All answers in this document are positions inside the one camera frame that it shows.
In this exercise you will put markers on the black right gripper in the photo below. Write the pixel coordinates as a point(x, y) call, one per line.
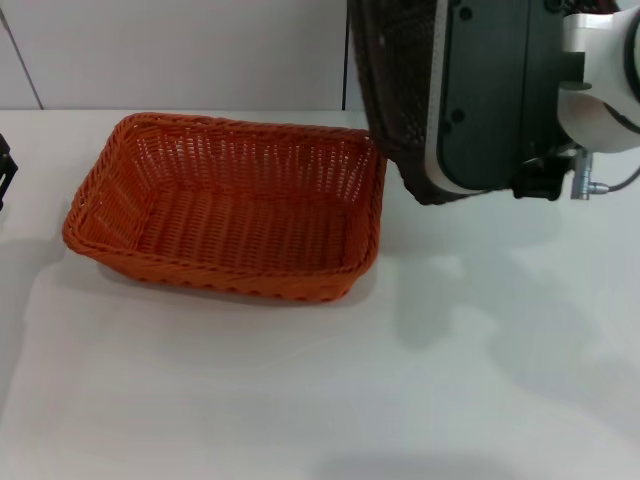
point(542, 177)

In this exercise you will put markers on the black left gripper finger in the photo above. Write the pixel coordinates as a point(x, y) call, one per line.
point(6, 167)

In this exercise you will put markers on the dark brown wicker basket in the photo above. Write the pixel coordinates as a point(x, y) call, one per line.
point(395, 75)

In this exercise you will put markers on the orange wicker basket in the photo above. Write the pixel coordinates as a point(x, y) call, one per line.
point(240, 225)

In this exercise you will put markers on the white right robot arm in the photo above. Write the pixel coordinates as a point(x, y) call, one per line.
point(610, 70)

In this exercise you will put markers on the right wrist camera housing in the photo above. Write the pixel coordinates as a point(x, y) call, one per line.
point(480, 100)

